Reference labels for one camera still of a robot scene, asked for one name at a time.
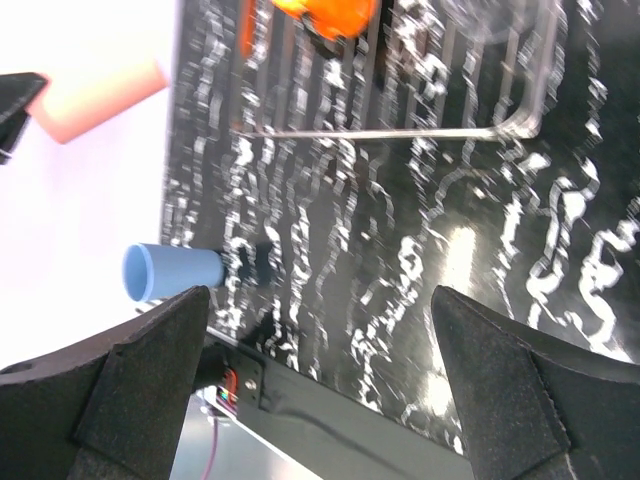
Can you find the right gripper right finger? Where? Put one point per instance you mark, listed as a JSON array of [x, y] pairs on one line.
[[532, 406]]

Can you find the black base bar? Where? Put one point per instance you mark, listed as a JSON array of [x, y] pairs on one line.
[[332, 436]]

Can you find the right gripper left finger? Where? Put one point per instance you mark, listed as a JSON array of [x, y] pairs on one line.
[[111, 406]]

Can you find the blue plastic cup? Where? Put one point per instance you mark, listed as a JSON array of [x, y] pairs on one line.
[[152, 272]]

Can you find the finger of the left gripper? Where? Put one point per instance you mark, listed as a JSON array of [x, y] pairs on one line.
[[18, 91]]

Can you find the wire dish rack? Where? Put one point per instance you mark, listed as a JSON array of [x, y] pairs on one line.
[[409, 74]]

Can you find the pink plastic cup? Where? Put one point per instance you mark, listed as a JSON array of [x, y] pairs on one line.
[[80, 97]]

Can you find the orange cup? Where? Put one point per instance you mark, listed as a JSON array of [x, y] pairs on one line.
[[330, 24]]

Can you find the clear faceted glass tumbler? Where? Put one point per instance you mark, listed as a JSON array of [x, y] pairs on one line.
[[492, 21]]

